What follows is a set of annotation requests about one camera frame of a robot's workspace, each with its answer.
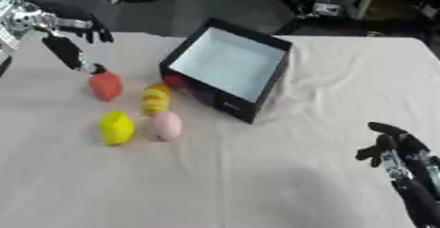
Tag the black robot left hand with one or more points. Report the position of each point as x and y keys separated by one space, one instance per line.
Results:
x=63 y=50

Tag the yellow ridged toy fruit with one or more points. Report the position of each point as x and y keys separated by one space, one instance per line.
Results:
x=155 y=100

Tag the black box with white inside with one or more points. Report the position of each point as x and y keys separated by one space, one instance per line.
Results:
x=229 y=65

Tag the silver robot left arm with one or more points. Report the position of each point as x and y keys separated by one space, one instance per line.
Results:
x=16 y=22

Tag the yellow toy lemon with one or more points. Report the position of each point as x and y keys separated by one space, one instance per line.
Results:
x=117 y=127

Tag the pink toy egg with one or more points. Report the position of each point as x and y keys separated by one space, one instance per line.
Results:
x=167 y=125

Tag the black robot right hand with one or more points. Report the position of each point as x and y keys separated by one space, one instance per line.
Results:
x=415 y=169

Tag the small dark red toy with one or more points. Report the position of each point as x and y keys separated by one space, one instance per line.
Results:
x=173 y=80

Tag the red toy fruit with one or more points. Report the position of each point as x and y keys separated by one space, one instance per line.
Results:
x=106 y=86

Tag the black tripod stand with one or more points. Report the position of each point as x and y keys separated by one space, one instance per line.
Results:
x=303 y=6

